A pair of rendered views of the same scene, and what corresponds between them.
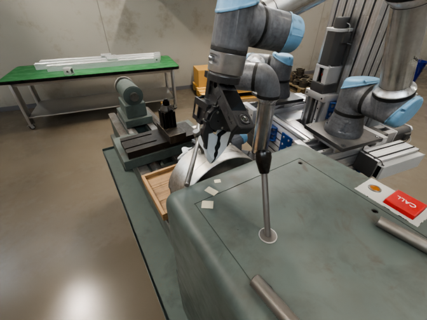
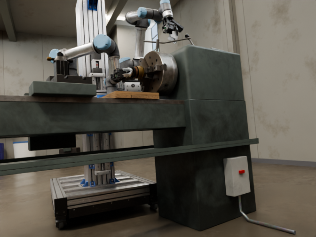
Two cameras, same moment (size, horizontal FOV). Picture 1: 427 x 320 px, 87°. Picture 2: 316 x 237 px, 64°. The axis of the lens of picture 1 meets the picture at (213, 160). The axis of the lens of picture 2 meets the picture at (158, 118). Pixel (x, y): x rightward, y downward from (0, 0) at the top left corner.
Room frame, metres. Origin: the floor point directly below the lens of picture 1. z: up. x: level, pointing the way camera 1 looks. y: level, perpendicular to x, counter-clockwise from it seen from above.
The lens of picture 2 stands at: (0.72, 1.80, 0.63)
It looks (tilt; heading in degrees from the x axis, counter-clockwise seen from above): 4 degrees up; 267
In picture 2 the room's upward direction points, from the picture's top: 4 degrees counter-clockwise
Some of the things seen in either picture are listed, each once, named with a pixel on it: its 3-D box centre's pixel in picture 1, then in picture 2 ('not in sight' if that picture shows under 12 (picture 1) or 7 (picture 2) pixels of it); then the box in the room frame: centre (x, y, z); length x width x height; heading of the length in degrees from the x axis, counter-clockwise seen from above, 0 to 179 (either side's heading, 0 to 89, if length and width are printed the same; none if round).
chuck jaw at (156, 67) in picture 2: not in sight; (154, 69); (0.63, 0.12, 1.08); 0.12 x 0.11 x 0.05; 121
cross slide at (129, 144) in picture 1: (160, 138); (64, 88); (1.17, 0.32, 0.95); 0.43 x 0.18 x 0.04; 121
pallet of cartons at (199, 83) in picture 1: (227, 80); not in sight; (4.75, -0.30, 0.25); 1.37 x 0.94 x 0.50; 107
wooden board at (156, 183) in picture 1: (185, 183); (124, 99); (0.84, 0.14, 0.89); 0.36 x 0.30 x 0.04; 121
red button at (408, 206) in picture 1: (403, 204); not in sight; (0.35, -0.43, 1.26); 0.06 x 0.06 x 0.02; 31
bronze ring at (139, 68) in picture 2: not in sight; (138, 72); (0.74, 0.08, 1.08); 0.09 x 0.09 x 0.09; 33
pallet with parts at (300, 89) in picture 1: (298, 77); not in sight; (5.22, -1.94, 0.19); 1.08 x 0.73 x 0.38; 22
